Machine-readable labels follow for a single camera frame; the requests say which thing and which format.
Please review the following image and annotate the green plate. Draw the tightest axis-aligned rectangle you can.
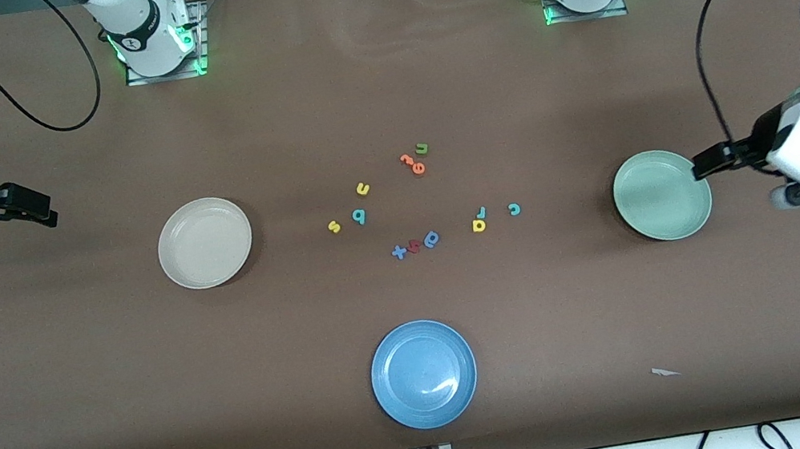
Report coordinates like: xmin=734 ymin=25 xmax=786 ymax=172
xmin=607 ymin=141 xmax=719 ymax=250

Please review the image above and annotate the beige brown plate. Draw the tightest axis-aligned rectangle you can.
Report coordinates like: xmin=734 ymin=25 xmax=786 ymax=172
xmin=150 ymin=191 xmax=261 ymax=297

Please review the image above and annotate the brown table cover sheet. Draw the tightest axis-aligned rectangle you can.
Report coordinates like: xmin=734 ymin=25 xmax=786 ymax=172
xmin=0 ymin=0 xmax=800 ymax=449

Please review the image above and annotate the blue plate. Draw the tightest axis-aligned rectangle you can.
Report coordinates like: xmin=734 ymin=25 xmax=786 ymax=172
xmin=362 ymin=312 xmax=487 ymax=438

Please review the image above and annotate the black looping right arm cable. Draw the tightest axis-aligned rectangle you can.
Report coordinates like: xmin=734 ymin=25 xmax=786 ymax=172
xmin=0 ymin=0 xmax=109 ymax=144

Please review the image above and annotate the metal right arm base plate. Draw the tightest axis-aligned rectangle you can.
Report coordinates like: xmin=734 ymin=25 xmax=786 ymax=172
xmin=115 ymin=0 xmax=214 ymax=89

